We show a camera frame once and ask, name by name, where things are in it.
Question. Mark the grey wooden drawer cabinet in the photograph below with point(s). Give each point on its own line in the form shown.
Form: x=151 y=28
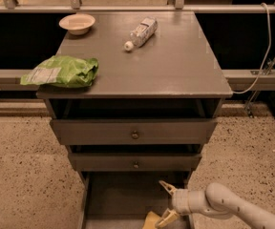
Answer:
x=174 y=75

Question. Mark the grey middle drawer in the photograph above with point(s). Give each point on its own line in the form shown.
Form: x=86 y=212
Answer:
x=109 y=162

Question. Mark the clear plastic water bottle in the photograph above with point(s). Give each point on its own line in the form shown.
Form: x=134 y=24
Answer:
x=141 y=33

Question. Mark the yellow sponge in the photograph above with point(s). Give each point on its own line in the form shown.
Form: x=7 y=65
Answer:
x=151 y=220

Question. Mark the beige bowl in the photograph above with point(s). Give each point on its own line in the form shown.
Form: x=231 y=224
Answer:
x=77 y=24

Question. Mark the grey bottom drawer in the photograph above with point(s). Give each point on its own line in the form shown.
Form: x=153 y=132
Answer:
x=122 y=200

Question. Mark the metal railing frame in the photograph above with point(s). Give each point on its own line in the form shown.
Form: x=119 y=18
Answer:
x=137 y=7

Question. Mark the grey drawer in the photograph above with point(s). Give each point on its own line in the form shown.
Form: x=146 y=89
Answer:
x=122 y=200
x=109 y=162
x=133 y=131

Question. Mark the green chip bag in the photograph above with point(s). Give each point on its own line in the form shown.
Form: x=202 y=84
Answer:
x=63 y=71

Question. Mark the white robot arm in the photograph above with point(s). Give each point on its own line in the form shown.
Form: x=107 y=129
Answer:
x=216 y=201

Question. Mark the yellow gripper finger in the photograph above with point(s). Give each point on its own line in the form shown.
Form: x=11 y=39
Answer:
x=169 y=188
x=167 y=217

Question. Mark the grey top drawer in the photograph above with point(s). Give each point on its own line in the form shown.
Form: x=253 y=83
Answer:
x=133 y=131

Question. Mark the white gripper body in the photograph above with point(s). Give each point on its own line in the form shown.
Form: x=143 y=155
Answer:
x=179 y=201

